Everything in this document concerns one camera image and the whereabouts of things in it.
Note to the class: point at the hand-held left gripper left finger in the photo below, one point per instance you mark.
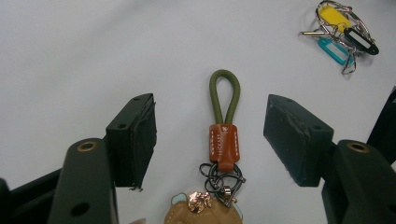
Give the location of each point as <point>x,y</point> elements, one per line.
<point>84,186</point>

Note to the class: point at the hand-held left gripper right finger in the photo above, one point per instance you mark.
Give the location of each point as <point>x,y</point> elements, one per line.
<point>299,146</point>

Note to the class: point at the black metal key rings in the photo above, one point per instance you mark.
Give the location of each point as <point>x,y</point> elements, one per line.
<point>213,179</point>

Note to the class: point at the black key tag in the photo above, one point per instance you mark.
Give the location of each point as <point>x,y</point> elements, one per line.
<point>350,32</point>

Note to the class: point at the teal key tag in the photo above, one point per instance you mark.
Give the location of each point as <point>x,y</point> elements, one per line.
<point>323,43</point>

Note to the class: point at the tan leather key case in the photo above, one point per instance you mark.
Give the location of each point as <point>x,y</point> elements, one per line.
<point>205,217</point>

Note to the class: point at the yellow key tag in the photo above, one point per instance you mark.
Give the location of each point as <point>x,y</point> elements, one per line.
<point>333,17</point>

